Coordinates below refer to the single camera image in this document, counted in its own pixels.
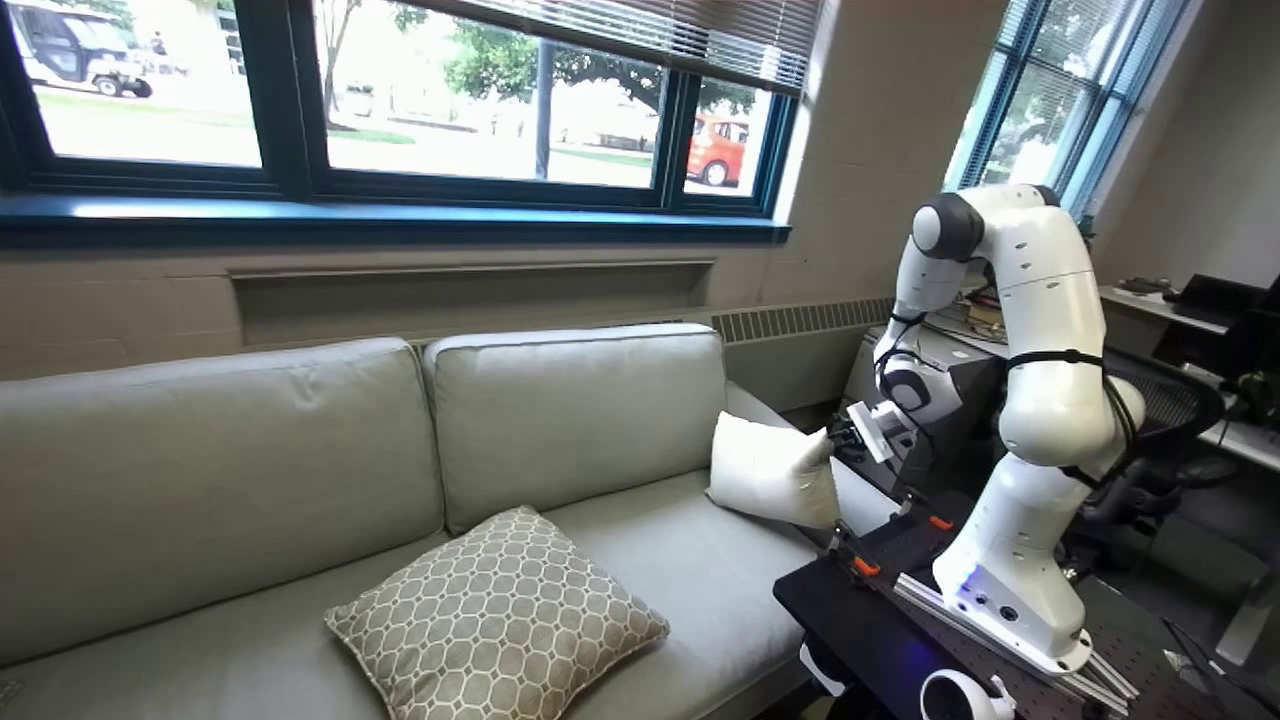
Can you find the large blue framed window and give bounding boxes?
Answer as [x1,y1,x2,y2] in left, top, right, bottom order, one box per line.
[0,0,840,244]

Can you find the black office chair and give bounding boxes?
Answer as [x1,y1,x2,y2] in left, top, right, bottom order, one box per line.
[1063,353,1223,566]

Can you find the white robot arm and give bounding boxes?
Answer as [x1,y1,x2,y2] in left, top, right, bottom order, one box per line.
[848,185,1144,671]

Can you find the cream ribbed small pillow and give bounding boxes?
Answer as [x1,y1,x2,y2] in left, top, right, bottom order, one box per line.
[707,413,840,534]

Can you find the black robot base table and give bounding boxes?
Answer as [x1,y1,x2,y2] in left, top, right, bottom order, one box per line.
[772,512,1280,720]

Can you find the black orange clamp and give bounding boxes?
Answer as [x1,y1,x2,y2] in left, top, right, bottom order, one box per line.
[833,523,884,580]

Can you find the light grey fabric sofa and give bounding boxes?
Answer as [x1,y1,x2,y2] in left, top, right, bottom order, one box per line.
[0,326,822,720]

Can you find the white VR controller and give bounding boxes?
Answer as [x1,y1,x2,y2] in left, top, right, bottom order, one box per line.
[916,669,1018,720]

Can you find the white desk with clutter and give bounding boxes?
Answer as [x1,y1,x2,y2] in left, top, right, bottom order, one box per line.
[1104,276,1280,469]

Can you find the side blue framed window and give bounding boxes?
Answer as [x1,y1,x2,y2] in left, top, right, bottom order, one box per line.
[944,0,1196,227]

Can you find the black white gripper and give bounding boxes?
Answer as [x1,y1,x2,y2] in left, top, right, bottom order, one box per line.
[833,401,924,469]

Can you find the wall radiator grille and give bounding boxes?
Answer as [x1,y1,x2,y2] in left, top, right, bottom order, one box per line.
[707,299,877,345]

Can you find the beige geometric patterned pillow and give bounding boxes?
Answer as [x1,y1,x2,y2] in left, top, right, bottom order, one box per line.
[326,508,669,720]

